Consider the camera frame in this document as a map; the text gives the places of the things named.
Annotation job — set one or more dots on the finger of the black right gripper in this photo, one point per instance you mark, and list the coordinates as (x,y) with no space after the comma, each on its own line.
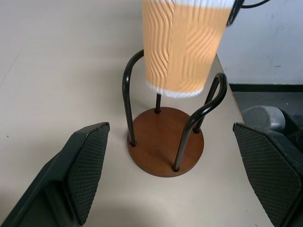
(234,14)

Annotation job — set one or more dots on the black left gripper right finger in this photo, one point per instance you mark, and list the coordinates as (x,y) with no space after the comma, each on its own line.
(267,165)

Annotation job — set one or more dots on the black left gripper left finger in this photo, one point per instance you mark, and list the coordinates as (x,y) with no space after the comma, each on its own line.
(78,170)

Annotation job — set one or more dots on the orange ripple paper cup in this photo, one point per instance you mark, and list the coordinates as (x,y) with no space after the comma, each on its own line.
(180,47)

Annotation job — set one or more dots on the black rounded robot body part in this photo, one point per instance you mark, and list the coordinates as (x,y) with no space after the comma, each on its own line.
(292,125)

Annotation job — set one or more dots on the silver rounded robot body part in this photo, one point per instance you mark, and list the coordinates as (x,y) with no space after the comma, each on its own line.
(260,117)

